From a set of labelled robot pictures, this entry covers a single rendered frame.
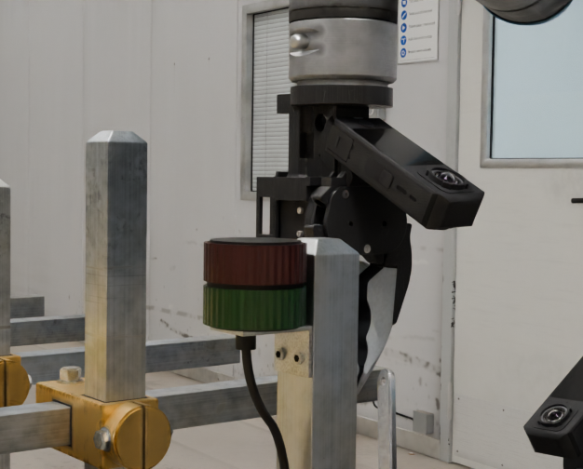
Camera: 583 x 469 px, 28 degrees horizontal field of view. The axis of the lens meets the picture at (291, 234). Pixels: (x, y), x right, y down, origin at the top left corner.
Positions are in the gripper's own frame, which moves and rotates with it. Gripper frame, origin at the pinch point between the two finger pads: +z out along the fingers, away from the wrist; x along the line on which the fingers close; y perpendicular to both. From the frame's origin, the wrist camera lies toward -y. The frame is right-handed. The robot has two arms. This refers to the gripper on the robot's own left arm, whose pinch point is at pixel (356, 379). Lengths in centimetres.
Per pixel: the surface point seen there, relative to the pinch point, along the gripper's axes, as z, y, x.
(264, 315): -6.1, -8.1, 13.9
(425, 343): 55, 282, -281
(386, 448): 3.8, -4.3, 1.0
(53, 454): 101, 366, -157
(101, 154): -15.3, 18.7, 9.6
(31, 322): 5, 72, -10
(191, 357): 6, 47, -17
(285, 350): -3.4, -4.9, 9.9
